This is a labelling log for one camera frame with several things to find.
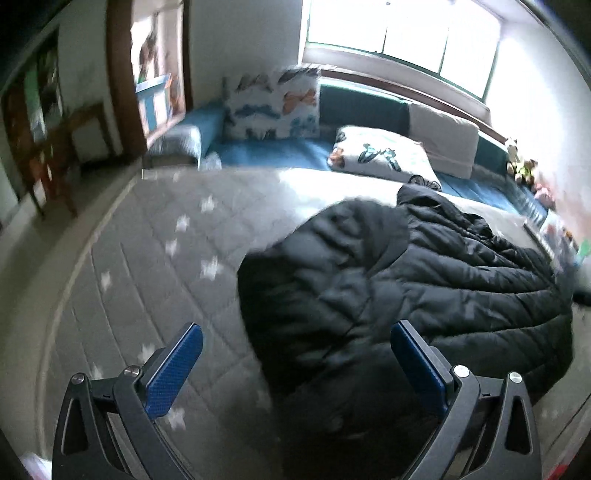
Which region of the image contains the pink soft toy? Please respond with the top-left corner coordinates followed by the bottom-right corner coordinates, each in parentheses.
top-left (534, 184), bottom-right (558, 209)

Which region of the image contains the stuffed toy animal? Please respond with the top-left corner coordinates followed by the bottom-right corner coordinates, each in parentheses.
top-left (505, 137), bottom-right (539, 185)

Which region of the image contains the teal headboard pad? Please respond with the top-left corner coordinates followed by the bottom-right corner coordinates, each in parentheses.
top-left (318, 78), bottom-right (509, 174)

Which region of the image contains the plain white cushion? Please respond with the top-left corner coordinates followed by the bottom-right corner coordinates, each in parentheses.
top-left (409, 104), bottom-right (481, 179)

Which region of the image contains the folded grey blanket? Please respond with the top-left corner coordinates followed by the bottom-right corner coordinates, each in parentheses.
top-left (147, 124), bottom-right (205, 168)

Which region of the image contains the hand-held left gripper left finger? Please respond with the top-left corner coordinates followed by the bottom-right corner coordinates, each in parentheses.
top-left (52, 322), bottom-right (204, 480)

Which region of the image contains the square butterfly print pillow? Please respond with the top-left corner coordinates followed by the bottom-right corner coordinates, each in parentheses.
top-left (224, 67), bottom-right (322, 141)

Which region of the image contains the flat butterfly print pillow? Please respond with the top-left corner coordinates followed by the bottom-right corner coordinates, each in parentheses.
top-left (328, 126), bottom-right (443, 191)

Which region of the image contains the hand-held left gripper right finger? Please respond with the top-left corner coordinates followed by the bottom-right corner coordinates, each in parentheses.
top-left (390, 320), bottom-right (542, 480)

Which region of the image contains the window with green frame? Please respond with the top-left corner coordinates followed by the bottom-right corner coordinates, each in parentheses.
top-left (302, 0), bottom-right (504, 104)

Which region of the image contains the blue bed sheet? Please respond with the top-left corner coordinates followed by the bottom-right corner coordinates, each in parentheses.
top-left (178, 104), bottom-right (550, 222)

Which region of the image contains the black puffer jacket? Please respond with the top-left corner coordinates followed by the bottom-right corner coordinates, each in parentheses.
top-left (236, 184), bottom-right (575, 480)

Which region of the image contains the brown door frame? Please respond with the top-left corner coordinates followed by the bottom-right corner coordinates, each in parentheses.
top-left (107, 0), bottom-right (192, 158)

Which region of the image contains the wooden chair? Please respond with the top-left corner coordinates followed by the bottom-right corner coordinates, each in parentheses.
top-left (32, 104), bottom-right (112, 217)

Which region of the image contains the grey star quilt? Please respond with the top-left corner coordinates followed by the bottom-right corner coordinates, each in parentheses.
top-left (34, 166), bottom-right (591, 480)

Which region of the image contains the blue storage shelf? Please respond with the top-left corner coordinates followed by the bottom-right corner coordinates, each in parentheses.
top-left (135, 75), bottom-right (175, 136)

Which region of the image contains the dark wooden bookshelf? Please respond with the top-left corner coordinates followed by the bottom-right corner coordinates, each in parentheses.
top-left (0, 28), bottom-right (65, 217)

